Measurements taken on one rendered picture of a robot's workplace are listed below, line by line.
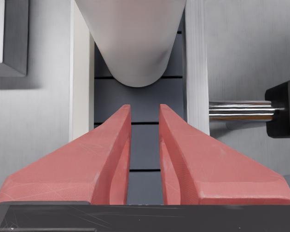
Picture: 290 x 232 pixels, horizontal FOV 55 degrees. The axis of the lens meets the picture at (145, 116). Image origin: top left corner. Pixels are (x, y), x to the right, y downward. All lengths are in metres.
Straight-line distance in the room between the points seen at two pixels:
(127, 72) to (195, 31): 0.05
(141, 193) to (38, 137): 0.12
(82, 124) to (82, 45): 0.06
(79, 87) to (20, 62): 0.11
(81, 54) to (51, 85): 0.10
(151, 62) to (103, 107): 0.08
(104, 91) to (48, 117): 0.08
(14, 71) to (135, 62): 0.16
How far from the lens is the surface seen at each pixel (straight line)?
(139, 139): 0.23
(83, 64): 0.21
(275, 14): 0.34
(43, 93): 0.30
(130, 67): 0.17
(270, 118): 0.16
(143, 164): 0.23
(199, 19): 0.16
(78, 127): 0.20
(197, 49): 0.16
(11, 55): 0.28
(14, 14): 0.30
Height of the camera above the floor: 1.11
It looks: 85 degrees down
